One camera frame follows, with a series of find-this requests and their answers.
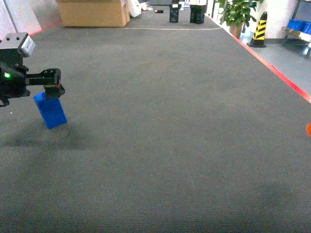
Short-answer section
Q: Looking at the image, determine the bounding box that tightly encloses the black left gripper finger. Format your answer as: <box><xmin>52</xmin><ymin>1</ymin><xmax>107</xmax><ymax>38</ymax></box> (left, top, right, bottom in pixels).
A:
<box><xmin>25</xmin><ymin>68</ymin><xmax>65</xmax><ymax>99</ymax></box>

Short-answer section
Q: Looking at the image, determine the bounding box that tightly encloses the black crate left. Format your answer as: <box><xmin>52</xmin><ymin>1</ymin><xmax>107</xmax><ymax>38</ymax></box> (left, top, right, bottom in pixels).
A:
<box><xmin>169</xmin><ymin>3</ymin><xmax>181</xmax><ymax>23</ymax></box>

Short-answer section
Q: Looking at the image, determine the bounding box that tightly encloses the blue rectangular block part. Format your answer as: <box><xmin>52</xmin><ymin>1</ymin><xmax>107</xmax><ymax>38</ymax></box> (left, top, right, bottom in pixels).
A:
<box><xmin>33</xmin><ymin>92</ymin><xmax>68</xmax><ymax>129</ymax></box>

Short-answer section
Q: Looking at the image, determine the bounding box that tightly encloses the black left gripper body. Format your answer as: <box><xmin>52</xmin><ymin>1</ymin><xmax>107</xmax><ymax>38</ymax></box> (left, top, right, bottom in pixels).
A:
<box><xmin>0</xmin><ymin>49</ymin><xmax>30</xmax><ymax>107</ymax></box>

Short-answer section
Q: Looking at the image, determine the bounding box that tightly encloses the yellow black traffic cone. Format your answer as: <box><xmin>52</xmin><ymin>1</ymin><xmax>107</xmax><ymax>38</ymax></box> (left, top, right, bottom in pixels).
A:
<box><xmin>247</xmin><ymin>12</ymin><xmax>268</xmax><ymax>48</ymax></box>

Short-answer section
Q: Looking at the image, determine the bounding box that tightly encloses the orange cylinder cap 4680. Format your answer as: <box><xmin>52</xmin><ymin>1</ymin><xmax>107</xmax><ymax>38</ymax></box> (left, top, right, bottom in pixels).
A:
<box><xmin>306</xmin><ymin>123</ymin><xmax>311</xmax><ymax>136</ymax></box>

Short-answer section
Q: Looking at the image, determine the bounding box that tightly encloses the white foam packaging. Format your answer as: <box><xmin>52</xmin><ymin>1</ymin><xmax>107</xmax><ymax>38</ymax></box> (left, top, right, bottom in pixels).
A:
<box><xmin>127</xmin><ymin>0</ymin><xmax>141</xmax><ymax>17</ymax></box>

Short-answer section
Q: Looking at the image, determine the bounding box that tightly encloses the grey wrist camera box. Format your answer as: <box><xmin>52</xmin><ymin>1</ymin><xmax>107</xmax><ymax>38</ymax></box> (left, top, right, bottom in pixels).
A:
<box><xmin>0</xmin><ymin>33</ymin><xmax>35</xmax><ymax>58</ymax></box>

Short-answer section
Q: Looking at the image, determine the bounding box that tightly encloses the metal flow rack shelf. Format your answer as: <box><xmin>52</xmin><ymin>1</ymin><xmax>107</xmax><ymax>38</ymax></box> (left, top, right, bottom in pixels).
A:
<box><xmin>282</xmin><ymin>0</ymin><xmax>311</xmax><ymax>57</ymax></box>

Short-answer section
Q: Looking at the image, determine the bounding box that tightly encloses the large cardboard box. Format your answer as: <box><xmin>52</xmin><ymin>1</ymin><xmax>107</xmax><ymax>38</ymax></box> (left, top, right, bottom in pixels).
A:
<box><xmin>57</xmin><ymin>0</ymin><xmax>130</xmax><ymax>27</ymax></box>

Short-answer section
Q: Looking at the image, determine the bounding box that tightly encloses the potted green plant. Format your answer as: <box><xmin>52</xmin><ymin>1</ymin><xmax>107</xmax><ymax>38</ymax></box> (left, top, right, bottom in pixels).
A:
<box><xmin>215</xmin><ymin>0</ymin><xmax>263</xmax><ymax>38</ymax></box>

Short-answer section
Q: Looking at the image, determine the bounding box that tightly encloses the black crate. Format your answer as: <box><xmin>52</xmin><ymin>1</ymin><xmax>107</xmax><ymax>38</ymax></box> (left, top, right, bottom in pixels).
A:
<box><xmin>169</xmin><ymin>3</ymin><xmax>181</xmax><ymax>23</ymax></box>
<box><xmin>190</xmin><ymin>5</ymin><xmax>207</xmax><ymax>24</ymax></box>

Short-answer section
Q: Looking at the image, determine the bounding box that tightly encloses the black crate right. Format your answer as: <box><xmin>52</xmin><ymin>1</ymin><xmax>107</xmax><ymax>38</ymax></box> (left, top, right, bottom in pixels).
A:
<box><xmin>190</xmin><ymin>5</ymin><xmax>207</xmax><ymax>24</ymax></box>

